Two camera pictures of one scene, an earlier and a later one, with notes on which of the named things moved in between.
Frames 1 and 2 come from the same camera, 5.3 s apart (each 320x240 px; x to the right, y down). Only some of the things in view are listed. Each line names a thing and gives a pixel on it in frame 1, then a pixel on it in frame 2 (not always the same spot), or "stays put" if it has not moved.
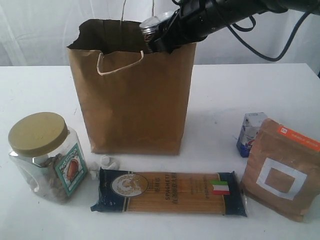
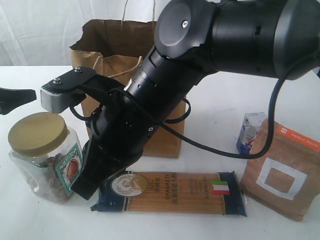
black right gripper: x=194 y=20 to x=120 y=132
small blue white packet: x=252 y=123 stays put
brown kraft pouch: x=281 y=171 stays put
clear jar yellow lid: x=48 y=156 stays put
